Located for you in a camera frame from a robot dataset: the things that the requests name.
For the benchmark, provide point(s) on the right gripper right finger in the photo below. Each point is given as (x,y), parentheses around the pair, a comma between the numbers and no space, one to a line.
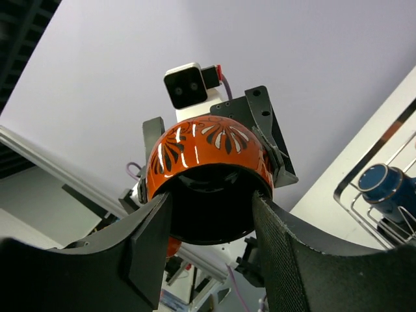
(307,269)

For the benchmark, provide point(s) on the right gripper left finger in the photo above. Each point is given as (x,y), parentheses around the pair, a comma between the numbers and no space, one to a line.
(119,268)

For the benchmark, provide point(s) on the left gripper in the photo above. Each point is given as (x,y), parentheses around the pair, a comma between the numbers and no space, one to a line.
(207,152)

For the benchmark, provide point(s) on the orange floral bowl cup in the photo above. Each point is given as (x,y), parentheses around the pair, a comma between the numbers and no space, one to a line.
(215,218)

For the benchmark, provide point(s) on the small orange cup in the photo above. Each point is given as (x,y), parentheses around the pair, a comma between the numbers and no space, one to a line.
(173,247)

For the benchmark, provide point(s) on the blue cup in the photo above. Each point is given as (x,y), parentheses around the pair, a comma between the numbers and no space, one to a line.
(389,190)

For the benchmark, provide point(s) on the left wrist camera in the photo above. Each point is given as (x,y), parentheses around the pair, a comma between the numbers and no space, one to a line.
(190,85)

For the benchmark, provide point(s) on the aluminium mounting rail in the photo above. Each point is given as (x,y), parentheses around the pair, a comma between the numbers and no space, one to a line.
(203,257)

